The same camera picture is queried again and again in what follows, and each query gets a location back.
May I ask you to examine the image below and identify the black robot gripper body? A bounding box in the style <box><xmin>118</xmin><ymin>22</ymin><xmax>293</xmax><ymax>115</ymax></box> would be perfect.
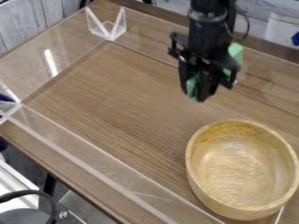
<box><xmin>168</xmin><ymin>12</ymin><xmax>242</xmax><ymax>90</ymax></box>

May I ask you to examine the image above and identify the black table leg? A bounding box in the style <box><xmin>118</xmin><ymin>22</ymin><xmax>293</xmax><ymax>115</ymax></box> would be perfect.
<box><xmin>43</xmin><ymin>174</ymin><xmax>58</xmax><ymax>196</ymax></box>

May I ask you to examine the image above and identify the blue object at left edge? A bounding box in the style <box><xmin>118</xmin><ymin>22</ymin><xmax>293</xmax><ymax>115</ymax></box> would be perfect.
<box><xmin>0</xmin><ymin>93</ymin><xmax>15</xmax><ymax>102</ymax></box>

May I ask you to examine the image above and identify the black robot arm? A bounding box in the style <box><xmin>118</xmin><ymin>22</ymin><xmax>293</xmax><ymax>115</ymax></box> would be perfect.
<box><xmin>169</xmin><ymin>0</ymin><xmax>242</xmax><ymax>102</ymax></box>

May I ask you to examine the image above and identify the grey metal plate with screw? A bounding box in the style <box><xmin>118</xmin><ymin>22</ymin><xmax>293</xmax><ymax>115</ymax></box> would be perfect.
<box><xmin>54</xmin><ymin>191</ymin><xmax>118</xmax><ymax>224</ymax></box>

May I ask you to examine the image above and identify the clear acrylic corner bracket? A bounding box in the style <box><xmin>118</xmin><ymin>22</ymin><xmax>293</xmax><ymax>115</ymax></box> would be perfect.
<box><xmin>85</xmin><ymin>7</ymin><xmax>127</xmax><ymax>41</ymax></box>

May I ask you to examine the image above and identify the black cable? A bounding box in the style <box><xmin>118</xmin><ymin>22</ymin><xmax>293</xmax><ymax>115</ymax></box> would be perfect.
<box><xmin>0</xmin><ymin>189</ymin><xmax>57</xmax><ymax>224</ymax></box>

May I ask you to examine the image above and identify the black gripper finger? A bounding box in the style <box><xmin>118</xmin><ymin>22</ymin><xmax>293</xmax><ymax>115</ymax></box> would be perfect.
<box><xmin>180</xmin><ymin>60</ymin><xmax>200</xmax><ymax>96</ymax></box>
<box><xmin>196</xmin><ymin>69</ymin><xmax>221</xmax><ymax>102</ymax></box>

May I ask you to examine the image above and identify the white cylindrical container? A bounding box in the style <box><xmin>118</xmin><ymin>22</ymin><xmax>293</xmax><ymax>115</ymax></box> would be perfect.
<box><xmin>265</xmin><ymin>11</ymin><xmax>299</xmax><ymax>49</ymax></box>

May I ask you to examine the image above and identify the green rectangular block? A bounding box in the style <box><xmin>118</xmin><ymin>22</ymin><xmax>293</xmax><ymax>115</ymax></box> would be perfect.
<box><xmin>189</xmin><ymin>43</ymin><xmax>244</xmax><ymax>102</ymax></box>

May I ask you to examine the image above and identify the brown wooden bowl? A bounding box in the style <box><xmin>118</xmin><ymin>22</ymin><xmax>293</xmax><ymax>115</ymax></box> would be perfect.
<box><xmin>186</xmin><ymin>119</ymin><xmax>299</xmax><ymax>221</ymax></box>

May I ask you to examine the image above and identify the clear acrylic front wall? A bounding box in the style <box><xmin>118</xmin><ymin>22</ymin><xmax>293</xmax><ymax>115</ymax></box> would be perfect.
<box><xmin>0</xmin><ymin>87</ymin><xmax>225</xmax><ymax>224</ymax></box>

